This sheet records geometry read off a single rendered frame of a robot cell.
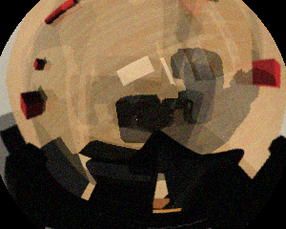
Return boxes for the brown square block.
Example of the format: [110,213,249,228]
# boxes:
[152,194,170,209]

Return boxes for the red cylinder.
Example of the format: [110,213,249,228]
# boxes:
[44,0,78,24]

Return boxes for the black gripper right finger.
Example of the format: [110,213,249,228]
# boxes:
[157,130,245,209]

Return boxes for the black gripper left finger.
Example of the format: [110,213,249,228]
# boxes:
[86,130,159,203]

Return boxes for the tan board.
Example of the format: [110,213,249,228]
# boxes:
[78,142,169,198]

